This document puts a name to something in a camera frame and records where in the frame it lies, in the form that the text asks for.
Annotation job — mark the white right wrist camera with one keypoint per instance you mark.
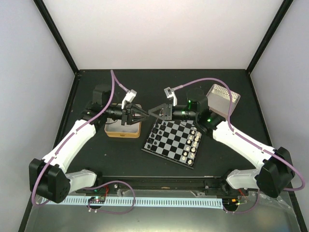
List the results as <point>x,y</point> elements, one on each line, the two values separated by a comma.
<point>170,94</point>

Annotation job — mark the black corner frame post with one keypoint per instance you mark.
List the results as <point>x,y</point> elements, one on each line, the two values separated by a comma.
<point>56,34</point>

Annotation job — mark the black white chessboard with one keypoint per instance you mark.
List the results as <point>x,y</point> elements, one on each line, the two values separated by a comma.
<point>173,142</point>

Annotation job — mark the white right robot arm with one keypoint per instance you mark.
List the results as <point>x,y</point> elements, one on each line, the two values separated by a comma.
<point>272,171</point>

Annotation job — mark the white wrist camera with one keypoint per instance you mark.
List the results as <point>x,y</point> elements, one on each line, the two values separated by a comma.
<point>129,97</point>
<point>170,94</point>

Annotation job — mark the pink patterned tray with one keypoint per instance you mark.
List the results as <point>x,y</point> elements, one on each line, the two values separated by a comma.
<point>218,100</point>

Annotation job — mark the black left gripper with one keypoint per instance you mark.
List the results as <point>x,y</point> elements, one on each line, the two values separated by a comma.
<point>128,114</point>

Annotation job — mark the light blue slotted rail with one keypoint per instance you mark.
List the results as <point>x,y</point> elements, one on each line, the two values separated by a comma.
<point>144,202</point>

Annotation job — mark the black front mounting rail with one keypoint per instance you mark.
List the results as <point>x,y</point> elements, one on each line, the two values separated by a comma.
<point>208,185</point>

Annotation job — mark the yellow bear tin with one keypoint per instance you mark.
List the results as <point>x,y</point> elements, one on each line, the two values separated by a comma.
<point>114,129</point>

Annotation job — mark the black right frame post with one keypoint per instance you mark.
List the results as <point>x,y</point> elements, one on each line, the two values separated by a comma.
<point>279,16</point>

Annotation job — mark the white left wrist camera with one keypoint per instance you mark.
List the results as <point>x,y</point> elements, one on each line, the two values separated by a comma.
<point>129,97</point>

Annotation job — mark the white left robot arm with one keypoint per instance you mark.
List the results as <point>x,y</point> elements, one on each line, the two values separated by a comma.
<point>48,177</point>

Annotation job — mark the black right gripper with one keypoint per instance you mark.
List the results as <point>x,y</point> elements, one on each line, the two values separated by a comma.
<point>167,114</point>

